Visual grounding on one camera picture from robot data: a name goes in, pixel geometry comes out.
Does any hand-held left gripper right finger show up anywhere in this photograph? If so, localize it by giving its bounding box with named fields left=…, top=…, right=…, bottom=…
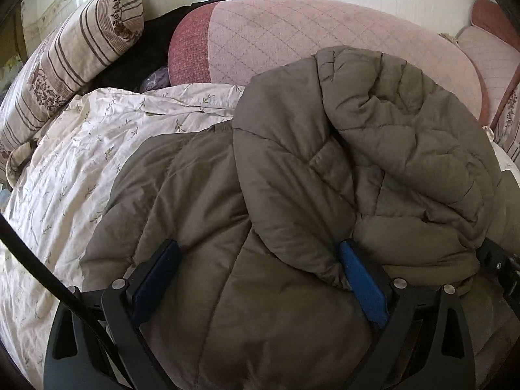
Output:
left=337, top=239, right=476, bottom=390

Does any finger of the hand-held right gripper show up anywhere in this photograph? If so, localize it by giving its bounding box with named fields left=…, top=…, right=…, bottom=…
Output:
left=475, top=238, right=520, bottom=307

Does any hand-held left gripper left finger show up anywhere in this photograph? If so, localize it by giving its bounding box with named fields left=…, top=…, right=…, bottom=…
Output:
left=43, top=238, right=183, bottom=390

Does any olive puffer jacket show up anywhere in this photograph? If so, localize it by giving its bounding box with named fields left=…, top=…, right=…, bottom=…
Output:
left=81, top=45, right=520, bottom=390

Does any white floral bed sheet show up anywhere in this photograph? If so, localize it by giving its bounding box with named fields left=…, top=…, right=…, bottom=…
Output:
left=0, top=83, right=520, bottom=383

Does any large striped floral pillow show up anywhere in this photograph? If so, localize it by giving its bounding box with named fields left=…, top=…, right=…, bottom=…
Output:
left=493, top=85, right=520, bottom=153

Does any purple cloth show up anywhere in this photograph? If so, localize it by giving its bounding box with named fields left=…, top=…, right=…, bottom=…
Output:
left=140, top=67, right=171, bottom=92

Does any small pink quilted cushion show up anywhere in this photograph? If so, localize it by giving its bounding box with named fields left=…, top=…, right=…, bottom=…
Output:
left=455, top=0, right=520, bottom=126

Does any black cloth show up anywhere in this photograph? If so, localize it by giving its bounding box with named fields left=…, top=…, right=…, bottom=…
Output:
left=95, top=0, right=234, bottom=92

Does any small striped floral pillow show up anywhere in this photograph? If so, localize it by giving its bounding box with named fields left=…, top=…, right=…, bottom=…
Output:
left=0, top=0, right=147, bottom=159

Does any large pink quilted cushion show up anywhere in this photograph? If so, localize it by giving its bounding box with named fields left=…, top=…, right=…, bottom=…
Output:
left=166, top=0, right=488, bottom=126

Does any black cable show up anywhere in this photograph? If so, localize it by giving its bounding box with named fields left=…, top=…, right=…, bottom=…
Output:
left=0, top=213, right=124, bottom=390

